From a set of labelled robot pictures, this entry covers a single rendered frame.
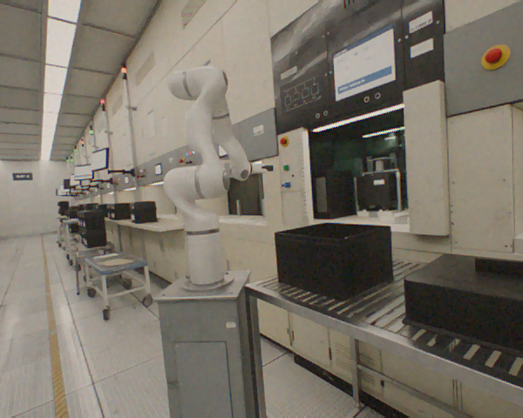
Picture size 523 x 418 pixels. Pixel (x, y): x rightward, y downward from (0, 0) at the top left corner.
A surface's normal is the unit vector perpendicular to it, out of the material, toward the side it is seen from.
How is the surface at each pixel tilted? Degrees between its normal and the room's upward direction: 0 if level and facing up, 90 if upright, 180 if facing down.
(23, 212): 90
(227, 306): 90
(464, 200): 90
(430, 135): 90
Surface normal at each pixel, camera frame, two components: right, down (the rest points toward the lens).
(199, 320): -0.11, 0.07
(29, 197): 0.62, 0.00
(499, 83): -0.78, 0.10
